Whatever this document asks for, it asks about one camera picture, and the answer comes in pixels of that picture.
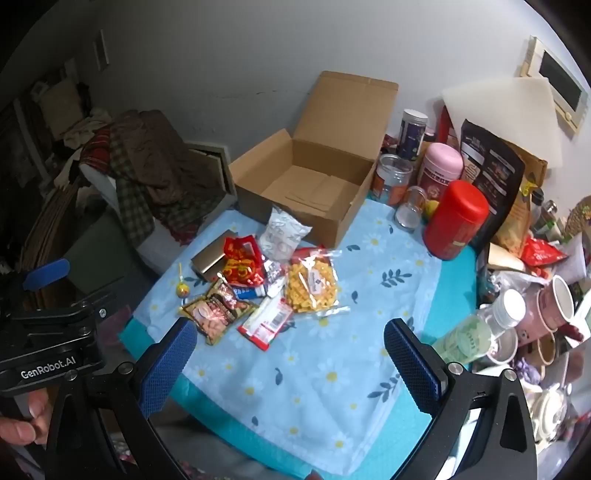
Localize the wicker basket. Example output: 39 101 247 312
566 196 591 236

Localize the light blue floral cloth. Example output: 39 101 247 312
134 198 444 464

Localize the brown snack packet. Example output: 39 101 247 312
179 277 259 346

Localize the white cup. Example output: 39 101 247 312
485 328 519 365

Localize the small glass jar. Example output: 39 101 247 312
394 186 428 230

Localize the orange brown snack bag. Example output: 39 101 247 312
492 143 548 252

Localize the clear jar orange label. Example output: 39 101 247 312
373 154 413 206

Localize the folded cardboard stack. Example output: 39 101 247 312
18 185 84 278

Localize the gold box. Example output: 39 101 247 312
191 228 236 282

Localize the teal table cover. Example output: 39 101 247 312
119 242 478 480

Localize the white framed board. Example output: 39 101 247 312
187 141 229 195

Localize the red snack packet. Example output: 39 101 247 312
223 234 266 288

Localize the pink canister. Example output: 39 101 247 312
418 142 464 204

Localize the brown cloth pile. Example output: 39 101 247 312
108 134 158 234

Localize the brown blanket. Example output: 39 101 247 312
108 110 222 208

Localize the pink mug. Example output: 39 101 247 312
524 274 575 333

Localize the brown cardboard box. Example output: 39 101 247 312
228 71 399 249

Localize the wooden framed window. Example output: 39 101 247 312
519 36 589 134

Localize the plastic bottle green label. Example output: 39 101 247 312
431 288 527 365

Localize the red and white bar packet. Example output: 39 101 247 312
237 295 294 352

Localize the red wrapper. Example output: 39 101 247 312
522 235 566 267

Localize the pile of clothes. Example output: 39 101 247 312
28 78 112 185

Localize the large black snack bag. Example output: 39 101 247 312
459 119 527 245

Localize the person's left hand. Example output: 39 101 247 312
0 392 55 448

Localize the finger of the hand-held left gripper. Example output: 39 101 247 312
8 292 118 343
0 259 71 319

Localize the white foam sheet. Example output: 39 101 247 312
441 76 563 169

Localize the red canister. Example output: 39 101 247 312
424 180 490 260

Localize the dark blue jar white lid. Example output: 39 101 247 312
398 109 428 161

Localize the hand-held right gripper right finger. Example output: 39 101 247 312
383 318 540 480

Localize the silver snack packet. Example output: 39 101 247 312
257 205 311 266

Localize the clear bag of yellow snacks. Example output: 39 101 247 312
283 247 352 319

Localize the red striped cloth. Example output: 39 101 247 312
78 129 114 176

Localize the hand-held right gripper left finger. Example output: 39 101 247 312
44 318 198 480

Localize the brown cup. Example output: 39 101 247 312
534 332 557 365

